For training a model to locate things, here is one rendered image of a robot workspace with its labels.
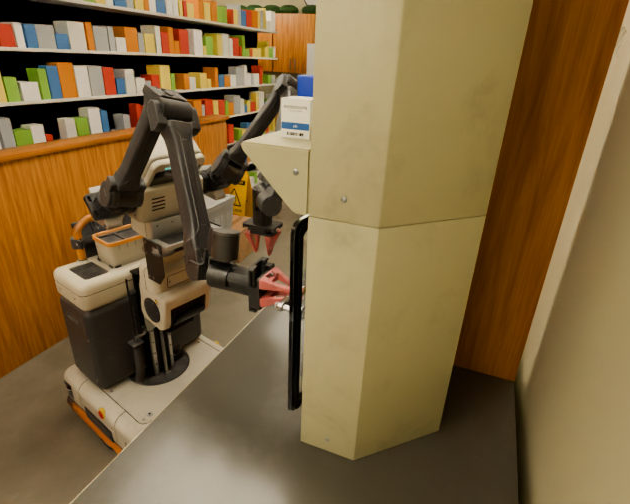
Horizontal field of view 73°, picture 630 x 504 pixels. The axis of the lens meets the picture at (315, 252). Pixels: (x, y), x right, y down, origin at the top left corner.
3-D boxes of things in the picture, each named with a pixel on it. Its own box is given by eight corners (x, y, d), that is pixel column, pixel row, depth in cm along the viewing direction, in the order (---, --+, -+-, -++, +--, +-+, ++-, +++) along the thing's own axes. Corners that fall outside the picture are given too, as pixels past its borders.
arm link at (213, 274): (216, 282, 94) (200, 288, 89) (218, 252, 93) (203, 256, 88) (243, 288, 92) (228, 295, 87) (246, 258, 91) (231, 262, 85)
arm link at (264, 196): (291, 175, 122) (267, 160, 118) (304, 186, 113) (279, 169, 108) (268, 210, 124) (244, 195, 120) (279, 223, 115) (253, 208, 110)
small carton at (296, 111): (320, 135, 71) (322, 97, 69) (309, 140, 67) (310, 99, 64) (293, 132, 73) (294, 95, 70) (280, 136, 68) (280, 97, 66)
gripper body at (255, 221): (273, 235, 120) (273, 210, 117) (241, 229, 123) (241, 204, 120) (283, 227, 125) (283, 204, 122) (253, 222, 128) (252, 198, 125)
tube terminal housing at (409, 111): (448, 376, 102) (527, 13, 70) (428, 489, 75) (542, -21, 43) (350, 348, 111) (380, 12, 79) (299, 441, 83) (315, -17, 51)
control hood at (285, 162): (366, 171, 91) (370, 123, 87) (307, 217, 64) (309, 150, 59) (316, 165, 95) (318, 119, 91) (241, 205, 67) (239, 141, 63)
